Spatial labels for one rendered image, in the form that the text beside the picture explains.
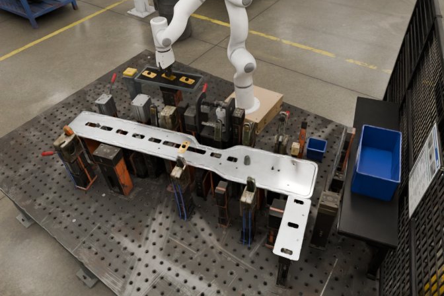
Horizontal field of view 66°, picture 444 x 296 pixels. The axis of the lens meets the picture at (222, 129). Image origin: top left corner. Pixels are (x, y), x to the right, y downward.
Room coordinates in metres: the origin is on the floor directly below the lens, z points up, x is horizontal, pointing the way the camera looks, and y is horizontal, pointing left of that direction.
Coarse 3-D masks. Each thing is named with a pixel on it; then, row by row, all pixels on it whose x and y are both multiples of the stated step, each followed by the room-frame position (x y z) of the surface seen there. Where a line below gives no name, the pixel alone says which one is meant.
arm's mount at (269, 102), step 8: (256, 88) 1.95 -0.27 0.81; (232, 96) 1.89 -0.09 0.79; (256, 96) 1.86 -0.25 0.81; (264, 96) 1.85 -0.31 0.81; (272, 96) 1.83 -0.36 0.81; (280, 96) 1.82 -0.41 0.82; (264, 104) 1.76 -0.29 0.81; (272, 104) 1.75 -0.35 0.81; (280, 104) 1.82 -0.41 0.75; (256, 112) 1.69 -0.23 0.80; (264, 112) 1.68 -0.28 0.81; (272, 112) 1.73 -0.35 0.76; (256, 120) 1.61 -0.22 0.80; (264, 120) 1.66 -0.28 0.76; (256, 128) 1.60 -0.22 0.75
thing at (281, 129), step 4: (280, 112) 1.20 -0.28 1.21; (284, 112) 1.20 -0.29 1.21; (280, 116) 1.17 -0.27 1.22; (284, 116) 1.18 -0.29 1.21; (280, 120) 1.16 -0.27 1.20; (284, 120) 1.16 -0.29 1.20; (280, 124) 1.19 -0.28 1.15; (284, 124) 1.17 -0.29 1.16; (280, 128) 1.19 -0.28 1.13; (284, 128) 1.17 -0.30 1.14; (280, 132) 1.18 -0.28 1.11; (284, 132) 1.17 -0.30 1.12; (284, 136) 1.16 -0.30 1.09; (276, 140) 1.17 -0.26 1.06
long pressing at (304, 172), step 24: (96, 120) 1.49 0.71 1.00; (120, 120) 1.47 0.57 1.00; (120, 144) 1.29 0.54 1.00; (144, 144) 1.27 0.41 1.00; (192, 144) 1.25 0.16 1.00; (216, 168) 1.07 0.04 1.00; (240, 168) 1.06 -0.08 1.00; (264, 168) 1.05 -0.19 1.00; (288, 168) 1.04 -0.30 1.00; (312, 168) 1.03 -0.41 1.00; (288, 192) 0.91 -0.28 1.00; (312, 192) 0.90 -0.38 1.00
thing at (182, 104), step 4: (180, 104) 1.46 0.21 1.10; (184, 104) 1.46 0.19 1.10; (188, 104) 1.47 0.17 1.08; (180, 108) 1.44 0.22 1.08; (184, 108) 1.43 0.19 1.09; (180, 112) 1.45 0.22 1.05; (184, 112) 1.44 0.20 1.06; (180, 116) 1.45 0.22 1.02; (184, 120) 1.44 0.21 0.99; (184, 124) 1.44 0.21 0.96; (184, 128) 1.45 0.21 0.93; (184, 132) 1.45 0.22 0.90
